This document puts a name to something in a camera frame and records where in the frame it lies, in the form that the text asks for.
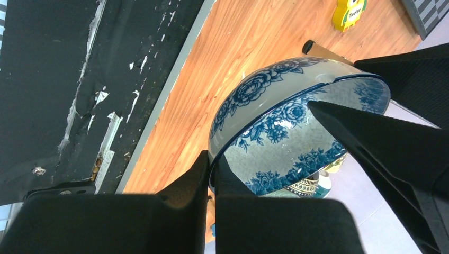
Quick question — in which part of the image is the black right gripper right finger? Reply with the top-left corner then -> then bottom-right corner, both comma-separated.
311,44 -> 448,253

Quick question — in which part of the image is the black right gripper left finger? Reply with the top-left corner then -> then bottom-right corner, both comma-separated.
214,157 -> 364,253

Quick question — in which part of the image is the white blue floral bowl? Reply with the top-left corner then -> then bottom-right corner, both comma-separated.
208,56 -> 391,196

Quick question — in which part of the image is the pale green striped bowl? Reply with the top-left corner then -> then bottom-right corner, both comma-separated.
312,171 -> 332,199

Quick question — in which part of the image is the steel two-tier dish rack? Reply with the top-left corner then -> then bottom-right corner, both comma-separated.
302,40 -> 354,66

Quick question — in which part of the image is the dark patterned rim bowl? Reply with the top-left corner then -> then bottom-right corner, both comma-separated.
285,172 -> 319,197

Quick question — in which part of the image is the black white chessboard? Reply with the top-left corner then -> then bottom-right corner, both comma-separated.
401,0 -> 448,40

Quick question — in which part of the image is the yellow green toy block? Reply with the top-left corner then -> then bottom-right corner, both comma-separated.
332,0 -> 367,32

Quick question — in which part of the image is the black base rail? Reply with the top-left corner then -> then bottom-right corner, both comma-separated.
1,1 -> 204,205

